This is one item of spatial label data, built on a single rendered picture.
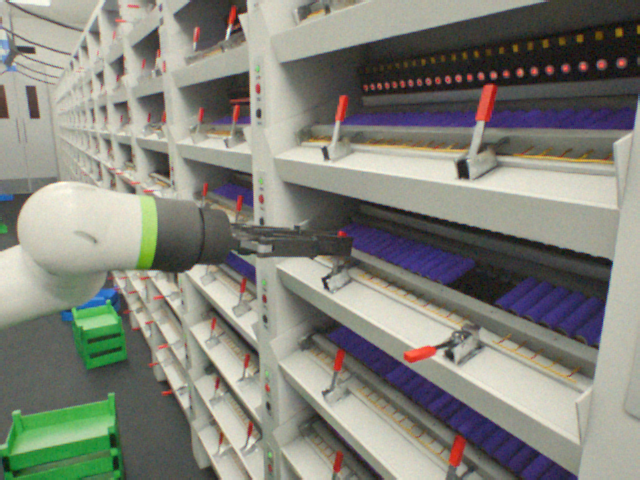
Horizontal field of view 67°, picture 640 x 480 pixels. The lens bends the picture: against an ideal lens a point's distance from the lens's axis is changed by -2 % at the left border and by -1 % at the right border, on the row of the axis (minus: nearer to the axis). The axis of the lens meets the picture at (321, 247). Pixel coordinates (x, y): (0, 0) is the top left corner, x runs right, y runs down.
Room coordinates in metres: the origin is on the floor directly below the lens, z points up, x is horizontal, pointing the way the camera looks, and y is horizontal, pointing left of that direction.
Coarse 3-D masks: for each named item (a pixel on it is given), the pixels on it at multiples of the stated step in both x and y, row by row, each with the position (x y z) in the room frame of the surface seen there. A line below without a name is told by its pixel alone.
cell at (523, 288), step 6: (522, 282) 0.56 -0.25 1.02; (528, 282) 0.56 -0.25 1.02; (534, 282) 0.56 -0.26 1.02; (516, 288) 0.55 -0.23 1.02; (522, 288) 0.55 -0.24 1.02; (528, 288) 0.55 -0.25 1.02; (510, 294) 0.54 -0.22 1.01; (516, 294) 0.54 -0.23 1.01; (522, 294) 0.54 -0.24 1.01; (498, 300) 0.54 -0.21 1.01; (504, 300) 0.53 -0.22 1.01; (510, 300) 0.53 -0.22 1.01; (516, 300) 0.54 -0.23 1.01; (504, 306) 0.53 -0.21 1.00
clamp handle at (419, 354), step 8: (456, 336) 0.48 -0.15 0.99; (440, 344) 0.48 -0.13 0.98; (448, 344) 0.48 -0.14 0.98; (456, 344) 0.48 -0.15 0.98; (408, 352) 0.46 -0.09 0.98; (416, 352) 0.46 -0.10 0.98; (424, 352) 0.46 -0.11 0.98; (432, 352) 0.46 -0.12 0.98; (408, 360) 0.45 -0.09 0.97; (416, 360) 0.45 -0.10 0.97
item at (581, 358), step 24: (360, 264) 0.74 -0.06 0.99; (384, 264) 0.70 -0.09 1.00; (384, 288) 0.66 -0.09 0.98; (408, 288) 0.64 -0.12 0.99; (432, 288) 0.60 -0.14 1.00; (432, 312) 0.57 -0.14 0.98; (456, 312) 0.56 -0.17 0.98; (480, 312) 0.52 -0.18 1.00; (504, 312) 0.51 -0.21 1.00; (504, 336) 0.49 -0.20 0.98; (528, 336) 0.46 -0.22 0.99; (552, 336) 0.45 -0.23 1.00; (576, 360) 0.42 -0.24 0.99
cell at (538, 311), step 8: (560, 288) 0.53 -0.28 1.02; (552, 296) 0.52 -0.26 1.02; (560, 296) 0.52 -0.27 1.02; (568, 296) 0.52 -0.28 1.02; (536, 304) 0.51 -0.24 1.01; (544, 304) 0.51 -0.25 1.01; (552, 304) 0.51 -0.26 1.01; (528, 312) 0.50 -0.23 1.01; (536, 312) 0.50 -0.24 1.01; (544, 312) 0.50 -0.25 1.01; (536, 320) 0.49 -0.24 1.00
